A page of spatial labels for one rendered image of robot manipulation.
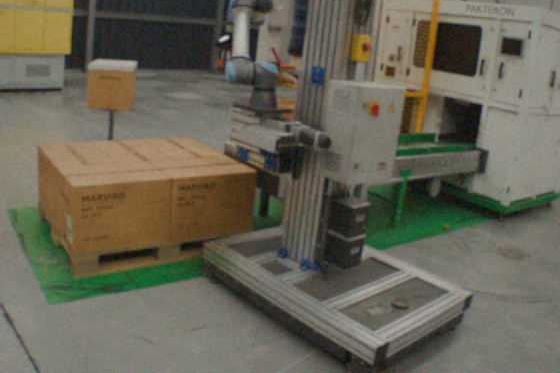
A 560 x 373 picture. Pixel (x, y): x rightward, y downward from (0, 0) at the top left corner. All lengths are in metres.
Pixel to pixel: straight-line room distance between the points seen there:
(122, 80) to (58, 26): 5.65
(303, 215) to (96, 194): 1.13
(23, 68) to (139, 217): 7.45
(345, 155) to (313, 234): 0.50
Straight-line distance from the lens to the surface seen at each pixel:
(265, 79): 2.70
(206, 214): 3.30
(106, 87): 4.84
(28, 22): 10.20
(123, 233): 3.10
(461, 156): 4.78
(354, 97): 2.44
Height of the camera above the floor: 1.43
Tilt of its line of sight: 14 degrees down
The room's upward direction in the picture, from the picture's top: 6 degrees clockwise
